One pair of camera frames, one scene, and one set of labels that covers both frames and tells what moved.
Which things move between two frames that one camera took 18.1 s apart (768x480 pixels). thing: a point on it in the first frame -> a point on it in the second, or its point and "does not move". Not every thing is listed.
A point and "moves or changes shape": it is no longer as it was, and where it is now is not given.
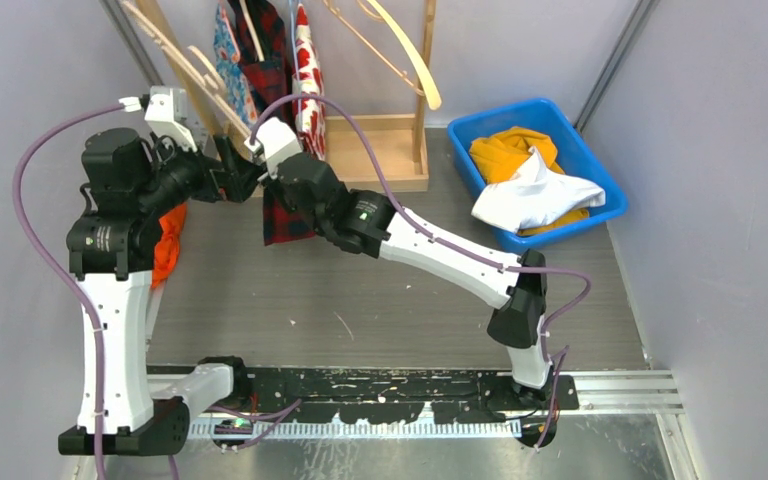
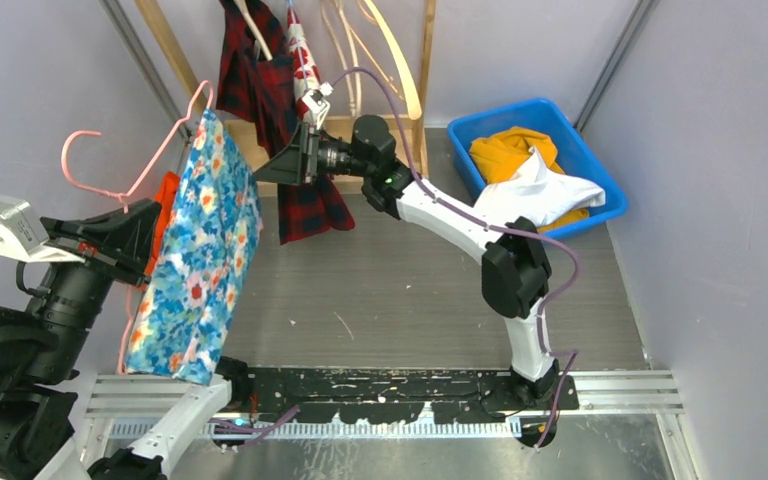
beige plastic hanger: [204, 79] -> [342, 7]
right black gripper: [274, 186] -> [289, 167]
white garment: [534, 194] does not move
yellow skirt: [498, 153] does not move
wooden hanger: [431, 86] moves or changes shape
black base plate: [385, 394] does not move
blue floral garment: [227, 60] -> [198, 278]
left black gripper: [235, 178] -> [123, 236]
